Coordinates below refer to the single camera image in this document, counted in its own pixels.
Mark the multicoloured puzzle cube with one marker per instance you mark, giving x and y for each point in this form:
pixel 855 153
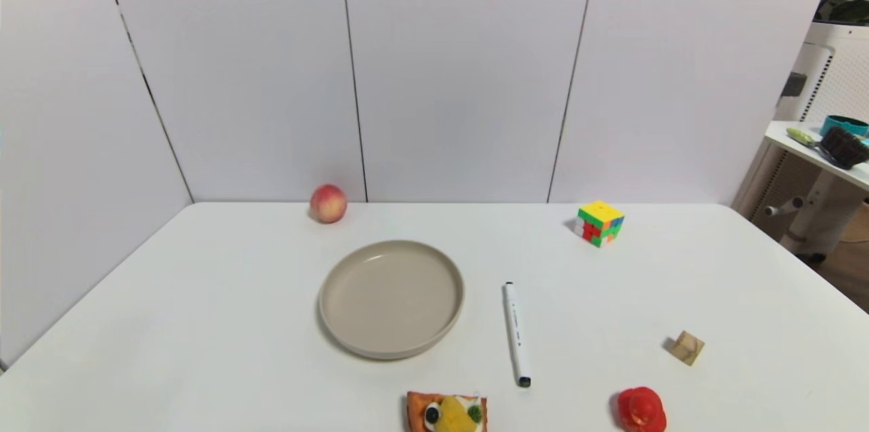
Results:
pixel 600 222

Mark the teal round container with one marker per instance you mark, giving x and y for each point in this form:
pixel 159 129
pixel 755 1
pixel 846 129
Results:
pixel 844 124

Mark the white marker pen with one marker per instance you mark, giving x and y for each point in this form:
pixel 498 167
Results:
pixel 516 333

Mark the dark woven basket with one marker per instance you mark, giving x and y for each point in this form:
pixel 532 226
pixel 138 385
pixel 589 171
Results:
pixel 843 146

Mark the white perforated appliance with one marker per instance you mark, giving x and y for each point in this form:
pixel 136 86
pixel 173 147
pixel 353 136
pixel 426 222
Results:
pixel 825 79

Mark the beige round plate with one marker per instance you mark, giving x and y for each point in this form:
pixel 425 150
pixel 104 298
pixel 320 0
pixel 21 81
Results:
pixel 392 297

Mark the white side table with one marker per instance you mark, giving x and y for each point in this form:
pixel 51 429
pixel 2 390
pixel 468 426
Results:
pixel 815 201

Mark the red rubber duck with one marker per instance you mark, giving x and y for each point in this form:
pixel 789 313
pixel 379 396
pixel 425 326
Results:
pixel 640 409

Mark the small wooden block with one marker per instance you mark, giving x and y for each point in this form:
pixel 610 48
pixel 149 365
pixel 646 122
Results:
pixel 687 347

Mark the pink yellow peach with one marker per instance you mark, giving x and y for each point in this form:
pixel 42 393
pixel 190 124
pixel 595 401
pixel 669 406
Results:
pixel 328 203

